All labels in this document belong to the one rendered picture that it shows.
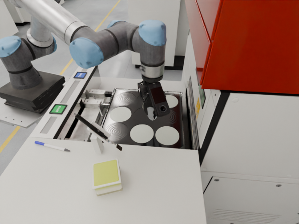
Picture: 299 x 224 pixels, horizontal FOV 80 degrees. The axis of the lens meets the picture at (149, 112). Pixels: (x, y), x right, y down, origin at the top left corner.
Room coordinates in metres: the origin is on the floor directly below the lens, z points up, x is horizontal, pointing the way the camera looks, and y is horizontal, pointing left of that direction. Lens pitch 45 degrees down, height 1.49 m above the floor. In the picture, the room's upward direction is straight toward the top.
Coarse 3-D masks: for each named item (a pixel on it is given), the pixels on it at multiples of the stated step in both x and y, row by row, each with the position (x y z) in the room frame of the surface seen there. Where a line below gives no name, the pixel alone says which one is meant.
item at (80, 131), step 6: (102, 102) 0.69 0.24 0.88; (90, 108) 0.64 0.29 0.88; (96, 108) 0.64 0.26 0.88; (102, 108) 0.66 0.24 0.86; (84, 114) 0.60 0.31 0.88; (90, 114) 0.60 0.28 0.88; (96, 114) 0.60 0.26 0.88; (78, 120) 0.56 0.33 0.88; (90, 120) 0.56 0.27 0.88; (96, 120) 0.57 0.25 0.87; (78, 126) 0.52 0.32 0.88; (84, 126) 0.52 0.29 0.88; (78, 132) 0.49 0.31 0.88; (84, 132) 0.49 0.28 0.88; (90, 132) 0.49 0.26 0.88; (72, 138) 0.46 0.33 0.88; (78, 138) 0.46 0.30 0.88; (84, 138) 0.46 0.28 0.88
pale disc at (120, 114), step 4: (116, 108) 0.62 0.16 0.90; (120, 108) 0.62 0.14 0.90; (124, 108) 0.62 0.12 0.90; (128, 108) 0.62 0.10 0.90; (112, 112) 0.59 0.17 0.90; (116, 112) 0.59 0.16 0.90; (120, 112) 0.59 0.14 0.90; (124, 112) 0.59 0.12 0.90; (128, 112) 0.59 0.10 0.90; (112, 116) 0.56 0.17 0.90; (116, 116) 0.56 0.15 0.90; (120, 116) 0.56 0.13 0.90; (124, 116) 0.56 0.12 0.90; (128, 116) 0.57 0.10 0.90; (116, 120) 0.54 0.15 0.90; (120, 120) 0.54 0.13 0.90; (124, 120) 0.54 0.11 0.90
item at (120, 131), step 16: (128, 96) 0.71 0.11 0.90; (176, 96) 0.71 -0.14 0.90; (144, 112) 0.59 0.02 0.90; (176, 112) 0.59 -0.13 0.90; (112, 128) 0.49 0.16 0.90; (128, 128) 0.49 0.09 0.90; (176, 128) 0.49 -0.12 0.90; (128, 144) 0.41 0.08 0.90; (144, 144) 0.41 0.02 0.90; (160, 144) 0.41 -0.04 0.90; (176, 144) 0.41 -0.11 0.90
